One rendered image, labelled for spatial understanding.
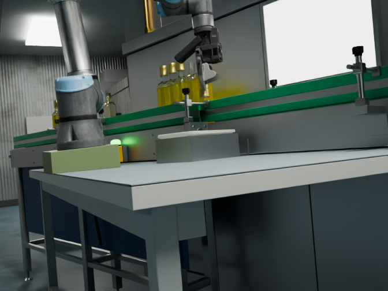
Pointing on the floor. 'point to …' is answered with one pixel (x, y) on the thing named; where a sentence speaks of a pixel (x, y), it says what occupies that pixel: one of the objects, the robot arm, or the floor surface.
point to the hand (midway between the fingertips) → (203, 87)
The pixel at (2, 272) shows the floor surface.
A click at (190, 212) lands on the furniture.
